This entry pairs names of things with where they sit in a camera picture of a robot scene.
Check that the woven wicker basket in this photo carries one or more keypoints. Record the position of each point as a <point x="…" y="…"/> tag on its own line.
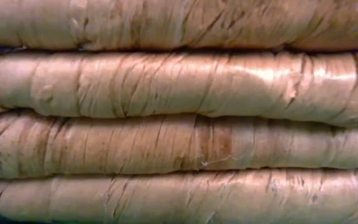
<point x="179" y="87"/>

